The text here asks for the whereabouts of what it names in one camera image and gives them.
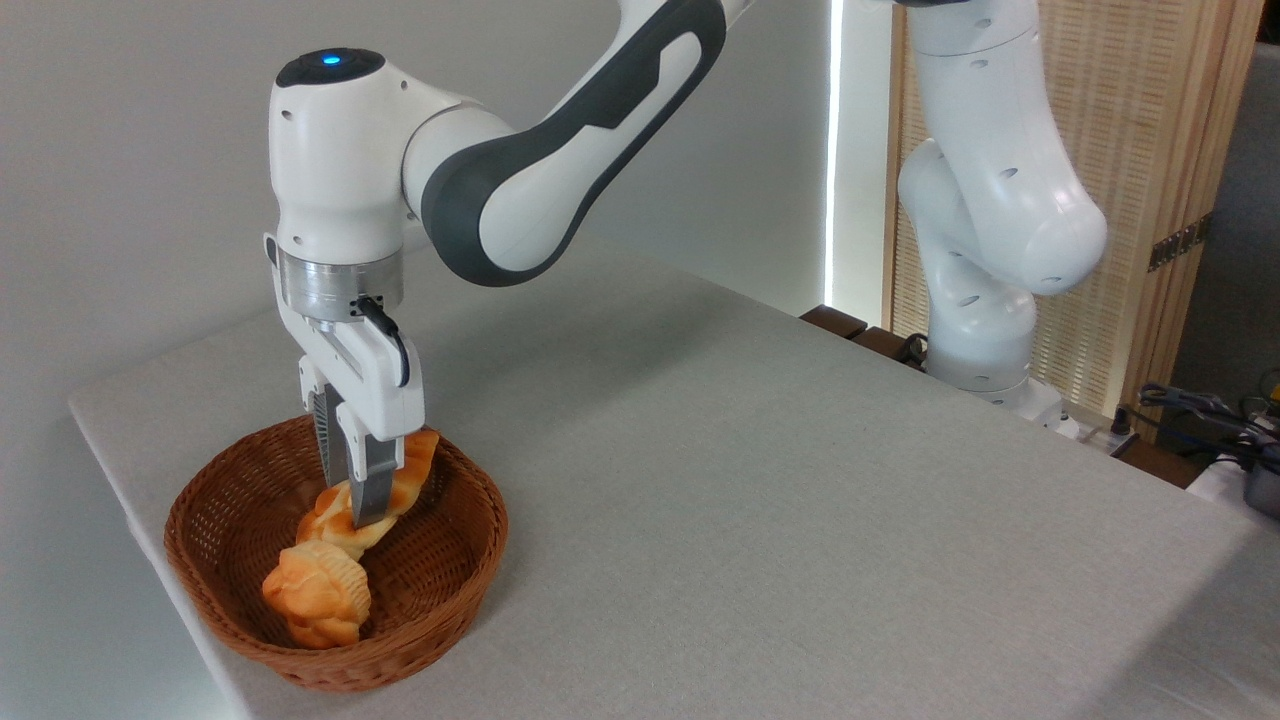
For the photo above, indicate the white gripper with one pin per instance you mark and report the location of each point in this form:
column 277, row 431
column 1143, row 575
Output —
column 385, row 395

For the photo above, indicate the long braided bread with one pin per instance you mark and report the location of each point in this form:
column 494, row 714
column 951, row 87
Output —
column 415, row 470

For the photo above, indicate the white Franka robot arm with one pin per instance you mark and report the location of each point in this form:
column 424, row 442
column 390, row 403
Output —
column 560, row 170

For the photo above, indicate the round golden bread roll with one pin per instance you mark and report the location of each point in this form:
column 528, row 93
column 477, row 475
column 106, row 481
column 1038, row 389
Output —
column 315, row 595

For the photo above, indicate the brown wicker basket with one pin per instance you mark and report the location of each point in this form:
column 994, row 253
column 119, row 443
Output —
column 440, row 600

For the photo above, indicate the dark brown wooden block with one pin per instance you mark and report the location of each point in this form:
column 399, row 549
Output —
column 835, row 320
column 885, row 345

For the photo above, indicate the white power strip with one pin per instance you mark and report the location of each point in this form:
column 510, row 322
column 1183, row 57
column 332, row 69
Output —
column 1090, row 430

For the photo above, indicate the metal screen hinge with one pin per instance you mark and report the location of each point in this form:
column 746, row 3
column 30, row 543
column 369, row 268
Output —
column 1180, row 242

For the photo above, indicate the wooden slatted folding screen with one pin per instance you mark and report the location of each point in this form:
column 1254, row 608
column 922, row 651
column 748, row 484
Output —
column 1150, row 120

